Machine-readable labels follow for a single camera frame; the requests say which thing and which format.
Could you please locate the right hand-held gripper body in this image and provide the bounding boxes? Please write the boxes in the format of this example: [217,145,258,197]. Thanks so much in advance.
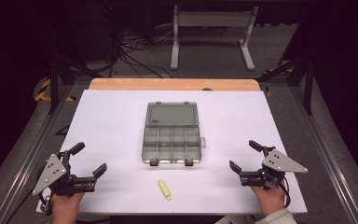
[239,148,309,191]

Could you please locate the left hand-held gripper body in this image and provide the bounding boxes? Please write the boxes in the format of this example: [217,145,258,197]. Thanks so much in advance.
[32,152,97,198]

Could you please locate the person's left hand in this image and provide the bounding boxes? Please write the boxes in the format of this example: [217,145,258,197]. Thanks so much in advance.
[50,191,86,219]

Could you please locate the person's right hand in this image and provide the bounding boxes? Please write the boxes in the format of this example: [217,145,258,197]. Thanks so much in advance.
[249,182,289,217]

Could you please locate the white table mat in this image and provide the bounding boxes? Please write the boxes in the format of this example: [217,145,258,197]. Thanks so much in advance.
[35,89,309,216]

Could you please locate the person's light clothing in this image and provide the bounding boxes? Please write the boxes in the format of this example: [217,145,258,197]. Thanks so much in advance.
[214,214,256,224]

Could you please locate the yellow black floor tape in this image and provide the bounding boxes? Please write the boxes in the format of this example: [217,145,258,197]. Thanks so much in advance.
[33,77,76,104]
[261,65,294,97]

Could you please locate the small yellow plastic stick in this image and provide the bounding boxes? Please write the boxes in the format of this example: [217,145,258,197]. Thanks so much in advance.
[157,179,172,202]

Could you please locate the black metal stand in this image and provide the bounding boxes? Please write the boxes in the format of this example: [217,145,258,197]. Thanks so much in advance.
[256,8,317,117]
[47,50,104,115]

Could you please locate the grey clear compartment box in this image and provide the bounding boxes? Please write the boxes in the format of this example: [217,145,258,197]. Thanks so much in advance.
[141,101,207,168]

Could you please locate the aluminium floor rail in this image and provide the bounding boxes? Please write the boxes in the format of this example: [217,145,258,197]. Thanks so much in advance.
[0,83,76,224]
[291,83,358,224]

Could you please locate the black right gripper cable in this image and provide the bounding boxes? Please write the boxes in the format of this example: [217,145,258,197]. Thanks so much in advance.
[279,175,293,209]

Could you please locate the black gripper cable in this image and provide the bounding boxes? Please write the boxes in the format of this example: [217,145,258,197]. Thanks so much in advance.
[279,175,293,209]
[37,189,55,217]

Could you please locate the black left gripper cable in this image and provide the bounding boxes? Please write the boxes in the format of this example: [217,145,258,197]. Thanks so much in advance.
[37,189,55,217]

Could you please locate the black floor cables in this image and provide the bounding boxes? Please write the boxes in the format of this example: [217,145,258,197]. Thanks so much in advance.
[104,26,174,79]

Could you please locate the white metal desk frame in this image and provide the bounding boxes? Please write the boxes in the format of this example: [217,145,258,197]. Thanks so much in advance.
[170,4,260,72]

